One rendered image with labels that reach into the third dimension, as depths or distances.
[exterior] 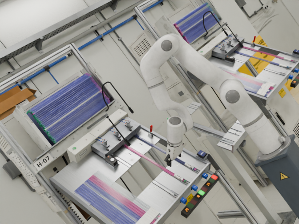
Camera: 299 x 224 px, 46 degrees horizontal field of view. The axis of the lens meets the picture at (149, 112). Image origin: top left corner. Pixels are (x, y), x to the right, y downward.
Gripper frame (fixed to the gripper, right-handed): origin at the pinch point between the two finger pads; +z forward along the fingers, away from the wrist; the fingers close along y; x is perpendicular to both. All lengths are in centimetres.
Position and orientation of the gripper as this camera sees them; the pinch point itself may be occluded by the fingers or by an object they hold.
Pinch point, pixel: (173, 159)
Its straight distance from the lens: 206.8
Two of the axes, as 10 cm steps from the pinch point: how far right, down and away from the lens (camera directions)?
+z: 0.3, 7.3, 6.8
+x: -7.7, -4.2, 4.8
